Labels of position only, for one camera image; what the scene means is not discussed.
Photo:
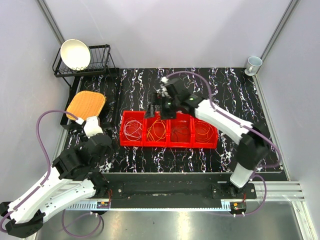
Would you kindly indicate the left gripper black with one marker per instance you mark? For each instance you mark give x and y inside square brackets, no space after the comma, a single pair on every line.
[88,140]

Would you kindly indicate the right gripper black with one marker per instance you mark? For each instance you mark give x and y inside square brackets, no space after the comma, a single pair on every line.
[159,100]

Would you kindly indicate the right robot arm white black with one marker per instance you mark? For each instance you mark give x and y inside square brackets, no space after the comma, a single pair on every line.
[252,145]

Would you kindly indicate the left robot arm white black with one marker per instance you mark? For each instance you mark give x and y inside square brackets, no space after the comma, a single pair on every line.
[73,176]

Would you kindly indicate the orange woven pad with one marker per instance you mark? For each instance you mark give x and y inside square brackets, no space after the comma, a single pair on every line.
[87,104]

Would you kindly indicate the black marbled mat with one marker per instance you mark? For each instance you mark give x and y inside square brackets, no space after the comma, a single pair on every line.
[130,90]

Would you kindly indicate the white bowl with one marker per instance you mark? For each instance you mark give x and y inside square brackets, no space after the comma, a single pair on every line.
[75,54]

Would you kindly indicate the pale blue mug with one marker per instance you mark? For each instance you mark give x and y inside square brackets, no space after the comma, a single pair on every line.
[252,66]

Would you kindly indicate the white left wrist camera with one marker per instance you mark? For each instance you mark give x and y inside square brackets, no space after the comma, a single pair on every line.
[91,126]

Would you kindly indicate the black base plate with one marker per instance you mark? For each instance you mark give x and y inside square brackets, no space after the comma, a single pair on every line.
[164,191]

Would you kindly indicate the black wire dish rack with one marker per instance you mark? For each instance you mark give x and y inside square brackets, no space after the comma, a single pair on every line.
[101,62]

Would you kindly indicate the aluminium frame rail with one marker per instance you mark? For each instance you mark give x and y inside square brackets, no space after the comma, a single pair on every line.
[273,191]

